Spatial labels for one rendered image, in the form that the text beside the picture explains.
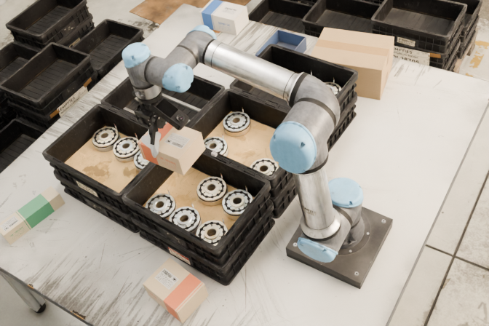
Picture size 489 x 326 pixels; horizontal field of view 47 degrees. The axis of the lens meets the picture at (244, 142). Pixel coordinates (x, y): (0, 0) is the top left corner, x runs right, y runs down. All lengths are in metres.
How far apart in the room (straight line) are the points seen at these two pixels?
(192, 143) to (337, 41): 0.95
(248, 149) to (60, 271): 0.78
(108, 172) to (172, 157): 0.48
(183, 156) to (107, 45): 1.91
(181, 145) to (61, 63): 1.70
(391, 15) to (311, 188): 1.88
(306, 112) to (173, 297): 0.77
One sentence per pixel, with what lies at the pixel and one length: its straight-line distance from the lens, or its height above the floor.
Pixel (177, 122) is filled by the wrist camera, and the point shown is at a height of 1.24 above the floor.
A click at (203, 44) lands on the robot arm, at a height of 1.43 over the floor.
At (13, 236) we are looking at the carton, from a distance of 2.23.
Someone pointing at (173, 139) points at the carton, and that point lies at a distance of 1.73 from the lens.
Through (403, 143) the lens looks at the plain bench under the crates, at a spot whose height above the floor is 0.70.
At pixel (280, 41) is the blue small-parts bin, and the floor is 0.70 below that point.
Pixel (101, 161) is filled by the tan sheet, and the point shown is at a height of 0.83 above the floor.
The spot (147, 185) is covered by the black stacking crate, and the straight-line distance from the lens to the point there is 1.95.
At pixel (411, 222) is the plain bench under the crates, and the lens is 2.00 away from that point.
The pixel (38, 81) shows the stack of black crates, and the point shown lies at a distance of 3.24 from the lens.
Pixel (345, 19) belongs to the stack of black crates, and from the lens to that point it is 3.37.
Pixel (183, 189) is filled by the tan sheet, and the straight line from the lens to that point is 1.97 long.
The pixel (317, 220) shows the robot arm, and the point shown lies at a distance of 1.57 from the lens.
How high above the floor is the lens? 2.33
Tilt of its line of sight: 47 degrees down
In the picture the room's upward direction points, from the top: 10 degrees counter-clockwise
